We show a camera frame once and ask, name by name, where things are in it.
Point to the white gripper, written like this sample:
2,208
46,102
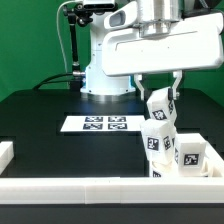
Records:
153,36

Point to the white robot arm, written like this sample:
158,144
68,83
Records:
100,84

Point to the white fiducial marker sheet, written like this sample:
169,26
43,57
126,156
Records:
102,123

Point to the white U-shaped fence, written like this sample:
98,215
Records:
117,190

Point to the white camera on mount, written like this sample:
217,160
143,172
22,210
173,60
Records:
98,4

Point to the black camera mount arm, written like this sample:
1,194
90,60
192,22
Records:
76,16

